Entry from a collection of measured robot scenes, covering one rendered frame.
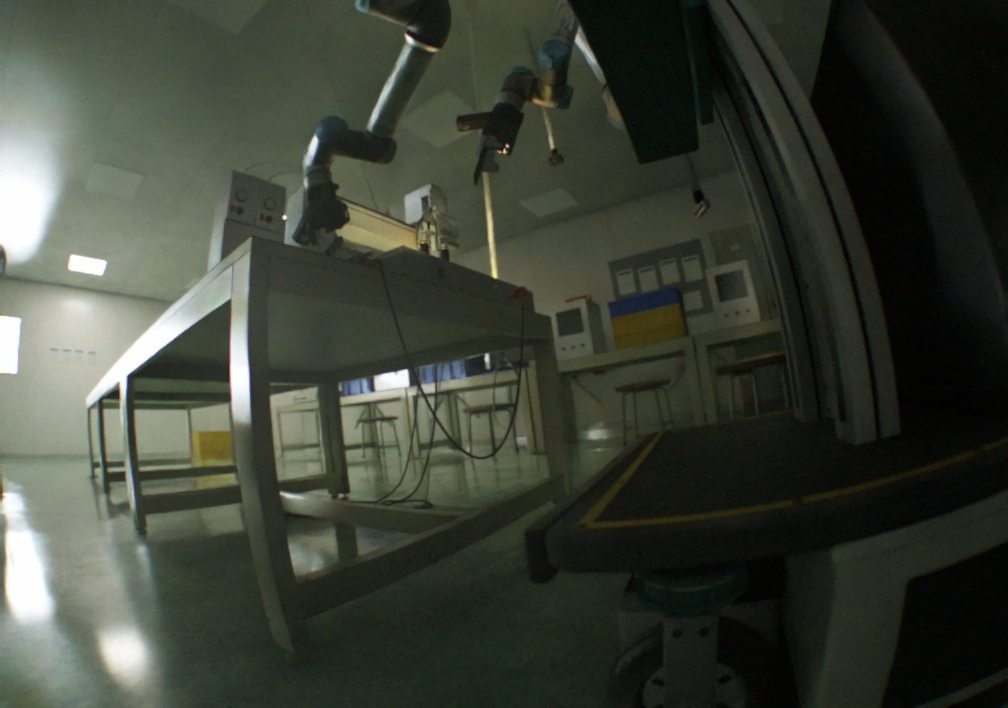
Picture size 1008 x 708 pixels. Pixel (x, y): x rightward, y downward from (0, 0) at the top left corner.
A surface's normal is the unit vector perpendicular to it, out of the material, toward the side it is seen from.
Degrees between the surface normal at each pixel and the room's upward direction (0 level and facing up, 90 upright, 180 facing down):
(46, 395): 90
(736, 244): 90
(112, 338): 90
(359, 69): 180
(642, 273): 90
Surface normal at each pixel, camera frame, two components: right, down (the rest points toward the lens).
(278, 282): 0.85, -0.19
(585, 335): -0.51, -0.09
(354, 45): 0.12, 0.98
